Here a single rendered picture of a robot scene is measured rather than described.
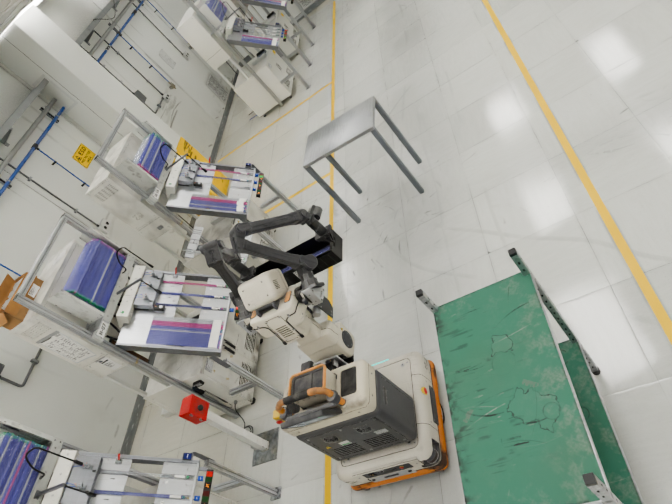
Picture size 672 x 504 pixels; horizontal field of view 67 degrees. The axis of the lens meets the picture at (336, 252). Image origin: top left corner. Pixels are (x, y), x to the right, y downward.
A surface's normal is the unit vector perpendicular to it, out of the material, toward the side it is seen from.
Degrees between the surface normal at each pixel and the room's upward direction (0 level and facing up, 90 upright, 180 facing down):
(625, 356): 0
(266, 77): 90
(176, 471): 47
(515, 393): 0
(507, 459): 0
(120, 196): 90
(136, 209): 90
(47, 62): 90
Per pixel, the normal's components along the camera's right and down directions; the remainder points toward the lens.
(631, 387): -0.60, -0.57
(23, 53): 0.00, 0.71
